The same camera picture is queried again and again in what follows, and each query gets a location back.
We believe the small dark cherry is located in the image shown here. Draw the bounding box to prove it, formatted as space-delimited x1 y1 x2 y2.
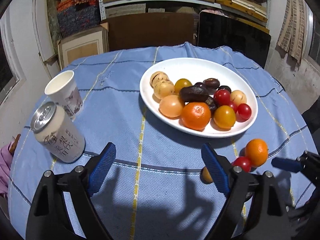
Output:
217 86 232 93

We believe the black panel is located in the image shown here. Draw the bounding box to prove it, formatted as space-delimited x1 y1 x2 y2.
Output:
198 11 271 68

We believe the red cherry tomato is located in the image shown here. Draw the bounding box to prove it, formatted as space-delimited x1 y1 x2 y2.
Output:
238 103 252 120
213 89 230 106
232 156 252 173

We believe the white beverage can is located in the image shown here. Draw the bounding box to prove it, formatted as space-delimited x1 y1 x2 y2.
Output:
30 101 85 163

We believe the dark purple plum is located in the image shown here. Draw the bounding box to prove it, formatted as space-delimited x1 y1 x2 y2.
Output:
194 82 207 89

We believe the beige patterned curtain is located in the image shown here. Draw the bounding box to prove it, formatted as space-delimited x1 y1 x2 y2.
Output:
277 0 306 64

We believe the pale speckled fruit on plate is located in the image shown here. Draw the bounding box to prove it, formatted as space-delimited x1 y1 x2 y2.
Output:
230 90 247 106

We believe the blue checked tablecloth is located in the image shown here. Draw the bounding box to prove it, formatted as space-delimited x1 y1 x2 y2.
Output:
7 42 318 240

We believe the large dark water chestnut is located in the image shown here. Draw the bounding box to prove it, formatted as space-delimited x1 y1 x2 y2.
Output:
179 86 209 102

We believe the yellow-orange tomato on plate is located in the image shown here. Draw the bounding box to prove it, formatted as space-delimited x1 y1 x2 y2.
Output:
175 78 193 94

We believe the orange-yellow tomato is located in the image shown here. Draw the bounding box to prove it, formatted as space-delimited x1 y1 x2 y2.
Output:
213 105 236 129

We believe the framed wooden picture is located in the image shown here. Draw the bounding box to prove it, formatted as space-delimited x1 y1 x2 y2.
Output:
57 26 109 69

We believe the peach coloured fruit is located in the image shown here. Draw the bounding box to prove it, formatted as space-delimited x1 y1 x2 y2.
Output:
159 95 185 119

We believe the dark wooden board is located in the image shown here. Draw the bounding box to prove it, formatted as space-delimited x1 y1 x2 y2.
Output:
100 12 195 51

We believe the brown water chestnut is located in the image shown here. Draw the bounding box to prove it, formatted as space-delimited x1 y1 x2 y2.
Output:
203 78 220 89

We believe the white oval plate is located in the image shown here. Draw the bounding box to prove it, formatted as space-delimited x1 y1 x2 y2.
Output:
139 57 258 138

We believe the pale yellow potato fruit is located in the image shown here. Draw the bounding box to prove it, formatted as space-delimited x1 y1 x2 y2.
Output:
153 80 175 99

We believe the large orange mandarin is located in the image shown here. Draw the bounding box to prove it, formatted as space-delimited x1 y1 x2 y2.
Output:
181 102 212 131

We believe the red tomato on plate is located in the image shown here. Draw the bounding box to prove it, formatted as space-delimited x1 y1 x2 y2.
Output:
228 101 238 113

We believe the tan longan fruit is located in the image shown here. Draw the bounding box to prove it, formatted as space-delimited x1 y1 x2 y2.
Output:
201 166 213 184

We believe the small orange mandarin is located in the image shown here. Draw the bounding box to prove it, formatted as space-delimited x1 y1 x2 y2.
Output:
245 138 268 167

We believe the white paper cup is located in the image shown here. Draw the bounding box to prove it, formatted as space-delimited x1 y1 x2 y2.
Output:
44 70 83 119

